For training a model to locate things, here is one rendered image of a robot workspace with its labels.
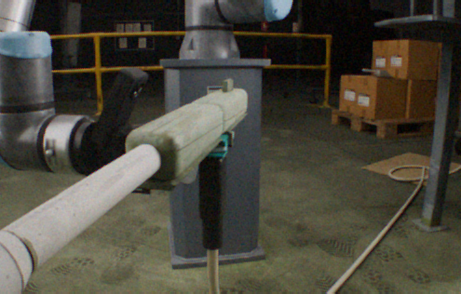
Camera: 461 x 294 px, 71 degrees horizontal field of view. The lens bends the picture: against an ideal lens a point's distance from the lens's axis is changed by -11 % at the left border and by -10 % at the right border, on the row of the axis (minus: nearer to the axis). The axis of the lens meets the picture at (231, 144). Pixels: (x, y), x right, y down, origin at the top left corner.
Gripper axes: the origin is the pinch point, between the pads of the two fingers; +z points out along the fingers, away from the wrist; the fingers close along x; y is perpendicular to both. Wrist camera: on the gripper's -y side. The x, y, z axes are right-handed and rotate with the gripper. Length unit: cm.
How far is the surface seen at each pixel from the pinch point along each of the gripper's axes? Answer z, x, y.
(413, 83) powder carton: 110, -294, 13
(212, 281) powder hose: -1.3, 0.0, 22.2
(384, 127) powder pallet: 79, -263, 50
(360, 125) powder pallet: 63, -290, 54
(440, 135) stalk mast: 63, -91, 17
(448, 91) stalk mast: 64, -90, 1
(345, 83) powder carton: 50, -319, 18
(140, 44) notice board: -490, -978, -41
